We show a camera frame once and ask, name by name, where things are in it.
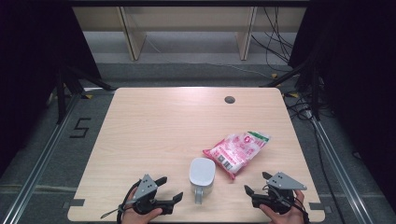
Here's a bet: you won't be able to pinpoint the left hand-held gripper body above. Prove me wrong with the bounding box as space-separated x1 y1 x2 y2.
132 174 176 216

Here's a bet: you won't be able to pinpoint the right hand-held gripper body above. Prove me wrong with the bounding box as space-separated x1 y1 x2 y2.
250 171 308 216

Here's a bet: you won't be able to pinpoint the clear jar with grey lid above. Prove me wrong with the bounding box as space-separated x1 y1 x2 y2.
189 157 217 205

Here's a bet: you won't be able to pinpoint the pink and white plastic bag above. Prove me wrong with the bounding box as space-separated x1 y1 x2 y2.
202 130 272 181

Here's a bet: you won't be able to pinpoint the person's right hand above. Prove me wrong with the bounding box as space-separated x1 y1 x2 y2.
259 189 306 224

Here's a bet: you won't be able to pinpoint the person's left hand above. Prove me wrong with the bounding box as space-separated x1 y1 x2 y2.
120 186 163 224

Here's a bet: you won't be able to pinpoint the black tripod stand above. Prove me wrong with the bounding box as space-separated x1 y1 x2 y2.
259 58 324 121
55 63 117 125

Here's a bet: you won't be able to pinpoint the dark curtain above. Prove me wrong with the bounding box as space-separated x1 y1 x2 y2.
289 0 396 214
0 0 103 176

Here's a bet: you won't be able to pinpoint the light wooden shelf unit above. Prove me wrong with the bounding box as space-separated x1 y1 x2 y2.
72 6 308 62

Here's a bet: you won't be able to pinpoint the dark grey table bracket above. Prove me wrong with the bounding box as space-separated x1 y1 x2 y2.
61 198 86 209
308 202 332 215

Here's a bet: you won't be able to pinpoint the black cable tie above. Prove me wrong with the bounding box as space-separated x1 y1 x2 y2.
99 204 126 219

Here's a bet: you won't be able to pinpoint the aluminium floor rail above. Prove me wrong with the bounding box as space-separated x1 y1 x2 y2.
0 92 82 224
310 118 376 224

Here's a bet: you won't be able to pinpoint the black floor cable bundle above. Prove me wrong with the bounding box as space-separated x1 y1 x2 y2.
284 94 316 121

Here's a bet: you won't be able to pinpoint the black hanging cables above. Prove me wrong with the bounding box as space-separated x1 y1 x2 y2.
250 7 295 73

